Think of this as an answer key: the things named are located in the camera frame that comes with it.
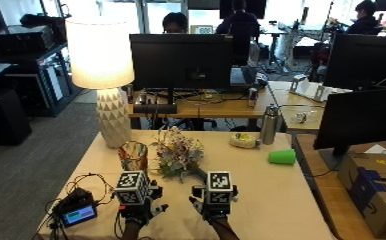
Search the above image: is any person's left hand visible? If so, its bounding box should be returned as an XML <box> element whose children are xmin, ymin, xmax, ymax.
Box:
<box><xmin>117</xmin><ymin>179</ymin><xmax>170</xmax><ymax>227</ymax></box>

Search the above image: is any person's right hand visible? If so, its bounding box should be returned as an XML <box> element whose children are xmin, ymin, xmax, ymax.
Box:
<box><xmin>188</xmin><ymin>184</ymin><xmax>240</xmax><ymax>222</ymax></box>

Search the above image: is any white marker cube on right glove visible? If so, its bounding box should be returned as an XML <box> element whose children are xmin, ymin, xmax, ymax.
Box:
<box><xmin>204</xmin><ymin>170</ymin><xmax>234</xmax><ymax>205</ymax></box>

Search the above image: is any white marker cube on glove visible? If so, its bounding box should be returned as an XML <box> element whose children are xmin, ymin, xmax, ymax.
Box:
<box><xmin>204</xmin><ymin>170</ymin><xmax>234</xmax><ymax>205</ymax></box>
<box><xmin>113</xmin><ymin>170</ymin><xmax>152</xmax><ymax>206</ymax></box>

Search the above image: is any white marker cube on left glove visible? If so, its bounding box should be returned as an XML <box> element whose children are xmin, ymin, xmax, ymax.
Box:
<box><xmin>113</xmin><ymin>170</ymin><xmax>152</xmax><ymax>206</ymax></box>

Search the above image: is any clear glass vase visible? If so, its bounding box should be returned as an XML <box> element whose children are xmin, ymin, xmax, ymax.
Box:
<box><xmin>117</xmin><ymin>140</ymin><xmax>149</xmax><ymax>175</ymax></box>

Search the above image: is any dried flower bouquet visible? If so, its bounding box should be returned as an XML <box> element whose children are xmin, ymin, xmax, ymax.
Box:
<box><xmin>149</xmin><ymin>126</ymin><xmax>209</xmax><ymax>184</ymax></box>

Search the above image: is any beige tablecloth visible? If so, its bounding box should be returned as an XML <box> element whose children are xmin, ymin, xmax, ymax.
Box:
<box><xmin>36</xmin><ymin>129</ymin><xmax>337</xmax><ymax>240</ymax></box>

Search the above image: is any white and yellow tape roll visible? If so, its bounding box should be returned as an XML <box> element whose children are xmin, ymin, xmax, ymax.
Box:
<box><xmin>228</xmin><ymin>132</ymin><xmax>262</xmax><ymax>150</ymax></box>

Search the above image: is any black device with small screen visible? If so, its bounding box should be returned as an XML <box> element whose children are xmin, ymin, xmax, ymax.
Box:
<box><xmin>50</xmin><ymin>187</ymin><xmax>100</xmax><ymax>230</ymax></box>

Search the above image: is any green plastic cup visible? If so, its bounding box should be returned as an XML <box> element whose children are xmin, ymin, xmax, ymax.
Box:
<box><xmin>266</xmin><ymin>148</ymin><xmax>298</xmax><ymax>166</ymax></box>

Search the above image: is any black bar speaker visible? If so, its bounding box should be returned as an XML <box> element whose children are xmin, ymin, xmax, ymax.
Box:
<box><xmin>132</xmin><ymin>102</ymin><xmax>178</xmax><ymax>115</ymax></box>

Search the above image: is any steel water bottle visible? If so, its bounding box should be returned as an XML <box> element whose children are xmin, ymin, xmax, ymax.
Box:
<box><xmin>259</xmin><ymin>103</ymin><xmax>282</xmax><ymax>146</ymax></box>

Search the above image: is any wooden desk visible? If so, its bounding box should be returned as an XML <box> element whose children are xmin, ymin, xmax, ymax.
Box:
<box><xmin>128</xmin><ymin>80</ymin><xmax>329</xmax><ymax>133</ymax></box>

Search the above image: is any silver drink can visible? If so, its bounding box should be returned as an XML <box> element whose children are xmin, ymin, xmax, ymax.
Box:
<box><xmin>246</xmin><ymin>86</ymin><xmax>259</xmax><ymax>109</ymax></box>

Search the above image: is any clear plastic wrapper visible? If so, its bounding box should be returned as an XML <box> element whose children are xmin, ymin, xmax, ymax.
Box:
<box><xmin>289</xmin><ymin>110</ymin><xmax>317</xmax><ymax>125</ymax></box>

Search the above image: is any black computer monitor with stand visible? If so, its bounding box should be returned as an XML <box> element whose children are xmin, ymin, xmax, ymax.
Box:
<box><xmin>128</xmin><ymin>33</ymin><xmax>234</xmax><ymax>106</ymax></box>

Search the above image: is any white desk holder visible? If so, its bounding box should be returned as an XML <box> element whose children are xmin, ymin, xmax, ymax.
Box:
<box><xmin>287</xmin><ymin>74</ymin><xmax>353</xmax><ymax>103</ymax></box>

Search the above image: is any brown cardboard box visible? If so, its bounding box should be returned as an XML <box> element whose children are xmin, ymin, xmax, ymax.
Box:
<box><xmin>335</xmin><ymin>151</ymin><xmax>386</xmax><ymax>240</ymax></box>

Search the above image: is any black cabinet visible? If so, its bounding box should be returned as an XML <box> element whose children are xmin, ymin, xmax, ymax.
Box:
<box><xmin>0</xmin><ymin>87</ymin><xmax>33</xmax><ymax>146</ymax></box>

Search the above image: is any white table lamp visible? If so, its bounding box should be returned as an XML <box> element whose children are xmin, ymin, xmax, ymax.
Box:
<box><xmin>64</xmin><ymin>15</ymin><xmax>136</xmax><ymax>150</ymax></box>

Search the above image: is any large black computer monitor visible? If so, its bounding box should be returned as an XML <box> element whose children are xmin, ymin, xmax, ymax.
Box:
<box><xmin>313</xmin><ymin>86</ymin><xmax>386</xmax><ymax>172</ymax></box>

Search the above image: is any black shelf unit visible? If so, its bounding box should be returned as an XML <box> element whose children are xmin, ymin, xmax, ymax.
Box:
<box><xmin>0</xmin><ymin>13</ymin><xmax>76</xmax><ymax>118</ymax></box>

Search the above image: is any printed marker board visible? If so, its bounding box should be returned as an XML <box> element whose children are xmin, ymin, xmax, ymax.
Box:
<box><xmin>189</xmin><ymin>24</ymin><xmax>216</xmax><ymax>35</ymax></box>

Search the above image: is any black cable bundle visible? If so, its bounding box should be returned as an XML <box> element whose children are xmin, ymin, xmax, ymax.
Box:
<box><xmin>32</xmin><ymin>172</ymin><xmax>117</xmax><ymax>240</ymax></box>

